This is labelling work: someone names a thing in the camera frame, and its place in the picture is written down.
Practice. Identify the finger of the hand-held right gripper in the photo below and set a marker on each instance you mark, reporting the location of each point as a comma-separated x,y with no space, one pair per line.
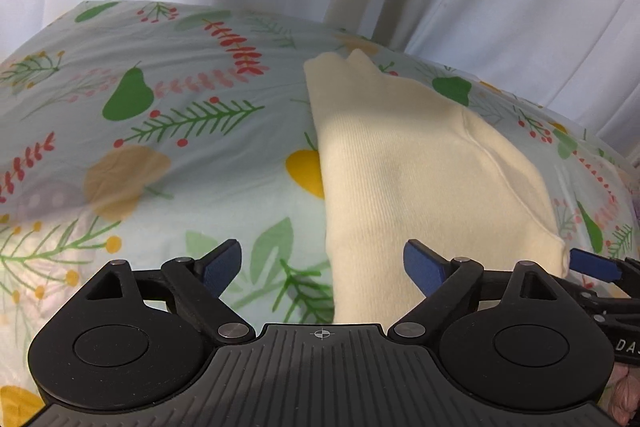
592,263
600,304

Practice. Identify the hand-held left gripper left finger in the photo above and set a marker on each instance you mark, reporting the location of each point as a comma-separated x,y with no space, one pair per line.
222,268

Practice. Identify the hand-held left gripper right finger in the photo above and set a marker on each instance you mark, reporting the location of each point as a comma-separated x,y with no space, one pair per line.
424,268

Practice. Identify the cream knit garment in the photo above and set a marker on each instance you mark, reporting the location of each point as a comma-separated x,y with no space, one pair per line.
410,187

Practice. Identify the person's right hand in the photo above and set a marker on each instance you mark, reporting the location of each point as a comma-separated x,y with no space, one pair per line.
627,399

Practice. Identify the fruit and leaf printed bedsheet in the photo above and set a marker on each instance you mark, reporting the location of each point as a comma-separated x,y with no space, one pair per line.
175,147

